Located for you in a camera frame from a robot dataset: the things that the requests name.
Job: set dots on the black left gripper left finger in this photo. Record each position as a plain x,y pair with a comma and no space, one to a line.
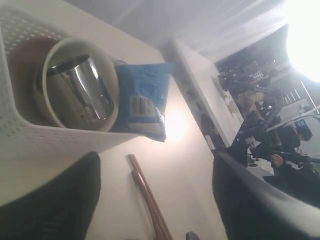
61,209

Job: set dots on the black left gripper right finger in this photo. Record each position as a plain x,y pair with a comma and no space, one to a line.
252,209

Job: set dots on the brown wooden chopstick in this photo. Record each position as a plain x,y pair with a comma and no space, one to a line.
135,166
155,218

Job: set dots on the shiny steel cup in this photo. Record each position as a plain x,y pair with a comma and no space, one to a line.
75,86

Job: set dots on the cream ceramic bowl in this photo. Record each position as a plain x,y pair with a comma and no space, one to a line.
68,48

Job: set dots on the white perforated plastic basket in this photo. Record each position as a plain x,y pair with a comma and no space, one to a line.
23,145

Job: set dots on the white neighbouring table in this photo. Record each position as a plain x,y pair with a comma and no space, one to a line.
197,78

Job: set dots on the background robot equipment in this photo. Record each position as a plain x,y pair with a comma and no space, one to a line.
247,74

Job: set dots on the blue snack packet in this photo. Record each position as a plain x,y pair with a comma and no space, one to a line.
143,93

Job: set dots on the small dark red dish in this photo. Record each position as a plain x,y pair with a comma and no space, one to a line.
25,62

